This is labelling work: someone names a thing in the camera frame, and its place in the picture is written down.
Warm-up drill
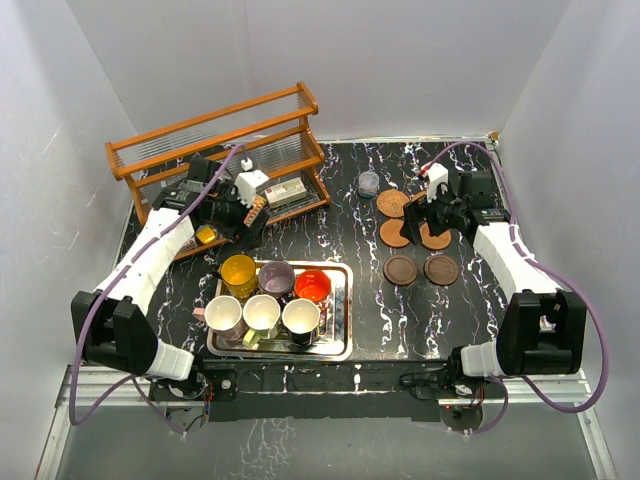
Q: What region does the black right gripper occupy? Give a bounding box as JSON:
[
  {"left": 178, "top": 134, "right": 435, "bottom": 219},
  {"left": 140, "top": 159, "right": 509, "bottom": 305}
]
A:
[{"left": 400, "top": 179, "right": 466, "bottom": 245}]

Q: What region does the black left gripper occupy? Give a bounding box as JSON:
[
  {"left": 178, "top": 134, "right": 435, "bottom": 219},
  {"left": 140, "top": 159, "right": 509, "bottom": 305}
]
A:
[{"left": 208, "top": 181, "right": 268, "bottom": 251}]

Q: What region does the light wooden coaster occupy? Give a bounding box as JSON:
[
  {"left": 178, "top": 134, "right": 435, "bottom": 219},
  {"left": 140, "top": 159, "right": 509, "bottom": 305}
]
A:
[
  {"left": 379, "top": 218, "right": 410, "bottom": 248},
  {"left": 419, "top": 223, "right": 452, "bottom": 251}
]

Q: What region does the yellow mug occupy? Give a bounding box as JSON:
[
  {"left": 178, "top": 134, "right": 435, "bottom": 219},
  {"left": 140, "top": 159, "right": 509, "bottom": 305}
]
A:
[{"left": 213, "top": 254, "right": 258, "bottom": 301}]

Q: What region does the dark wooden coaster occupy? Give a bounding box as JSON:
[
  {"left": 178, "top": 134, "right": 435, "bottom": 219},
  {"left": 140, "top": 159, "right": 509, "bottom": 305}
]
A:
[
  {"left": 423, "top": 255, "right": 459, "bottom": 286},
  {"left": 383, "top": 255, "right": 418, "bottom": 286}
]

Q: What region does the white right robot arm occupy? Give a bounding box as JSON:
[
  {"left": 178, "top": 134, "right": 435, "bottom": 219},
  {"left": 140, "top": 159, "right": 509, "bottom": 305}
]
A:
[{"left": 401, "top": 165, "right": 587, "bottom": 397}]

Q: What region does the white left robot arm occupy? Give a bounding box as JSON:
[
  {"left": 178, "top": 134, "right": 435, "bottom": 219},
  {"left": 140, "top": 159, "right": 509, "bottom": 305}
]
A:
[{"left": 71, "top": 159, "right": 269, "bottom": 399}]

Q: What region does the purple mug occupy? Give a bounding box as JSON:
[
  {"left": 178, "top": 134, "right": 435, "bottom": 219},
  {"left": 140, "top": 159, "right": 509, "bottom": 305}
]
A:
[{"left": 258, "top": 260, "right": 296, "bottom": 298}]

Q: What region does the yellow small block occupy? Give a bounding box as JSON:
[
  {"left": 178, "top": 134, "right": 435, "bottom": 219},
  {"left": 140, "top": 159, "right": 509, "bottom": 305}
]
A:
[{"left": 195, "top": 225, "right": 217, "bottom": 245}]

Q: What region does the small clear plastic jar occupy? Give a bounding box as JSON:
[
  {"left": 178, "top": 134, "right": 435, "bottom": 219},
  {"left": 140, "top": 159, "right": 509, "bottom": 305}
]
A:
[{"left": 358, "top": 171, "right": 380, "bottom": 199}]

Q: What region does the red white small box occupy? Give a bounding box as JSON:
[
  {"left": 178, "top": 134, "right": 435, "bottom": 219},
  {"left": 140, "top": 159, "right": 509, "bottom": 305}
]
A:
[{"left": 181, "top": 237, "right": 198, "bottom": 252}]

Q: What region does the white cardboard box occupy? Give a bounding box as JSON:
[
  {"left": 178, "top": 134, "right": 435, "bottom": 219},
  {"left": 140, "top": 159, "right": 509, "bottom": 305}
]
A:
[{"left": 264, "top": 178, "right": 307, "bottom": 208}]

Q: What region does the orange wooden shelf rack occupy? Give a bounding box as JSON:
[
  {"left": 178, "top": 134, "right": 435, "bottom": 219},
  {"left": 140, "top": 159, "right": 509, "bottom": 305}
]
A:
[{"left": 104, "top": 82, "right": 332, "bottom": 261}]

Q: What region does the orange-red mug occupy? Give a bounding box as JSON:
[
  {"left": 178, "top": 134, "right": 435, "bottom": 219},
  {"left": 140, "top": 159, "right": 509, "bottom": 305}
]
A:
[{"left": 294, "top": 269, "right": 331, "bottom": 303}]

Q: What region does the black white mug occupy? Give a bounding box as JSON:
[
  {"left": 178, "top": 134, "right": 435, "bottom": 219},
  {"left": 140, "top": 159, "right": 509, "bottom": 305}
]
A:
[{"left": 282, "top": 298, "right": 321, "bottom": 347}]

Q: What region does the silver metal tray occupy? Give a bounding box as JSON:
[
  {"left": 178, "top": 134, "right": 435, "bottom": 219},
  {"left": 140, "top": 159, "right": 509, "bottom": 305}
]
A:
[{"left": 194, "top": 260, "right": 353, "bottom": 361}]

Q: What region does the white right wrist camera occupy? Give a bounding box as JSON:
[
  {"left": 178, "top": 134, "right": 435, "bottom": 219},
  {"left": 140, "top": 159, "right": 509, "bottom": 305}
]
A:
[{"left": 420, "top": 162, "right": 448, "bottom": 202}]

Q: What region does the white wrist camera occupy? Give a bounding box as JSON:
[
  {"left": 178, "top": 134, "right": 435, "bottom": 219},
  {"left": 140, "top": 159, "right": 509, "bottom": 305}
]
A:
[
  {"left": 420, "top": 162, "right": 448, "bottom": 202},
  {"left": 234, "top": 158, "right": 269, "bottom": 206}
]

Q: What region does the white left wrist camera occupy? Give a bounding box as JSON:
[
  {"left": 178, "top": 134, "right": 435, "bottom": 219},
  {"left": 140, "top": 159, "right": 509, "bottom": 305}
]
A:
[{"left": 234, "top": 158, "right": 269, "bottom": 206}]

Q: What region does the green handled white mug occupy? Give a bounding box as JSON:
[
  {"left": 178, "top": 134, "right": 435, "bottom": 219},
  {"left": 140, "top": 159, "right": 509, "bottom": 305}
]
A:
[{"left": 242, "top": 294, "right": 281, "bottom": 349}]

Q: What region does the pink handled white mug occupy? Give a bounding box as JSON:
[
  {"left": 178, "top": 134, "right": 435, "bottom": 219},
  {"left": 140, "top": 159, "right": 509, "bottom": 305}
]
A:
[{"left": 192, "top": 295, "right": 247, "bottom": 341}]

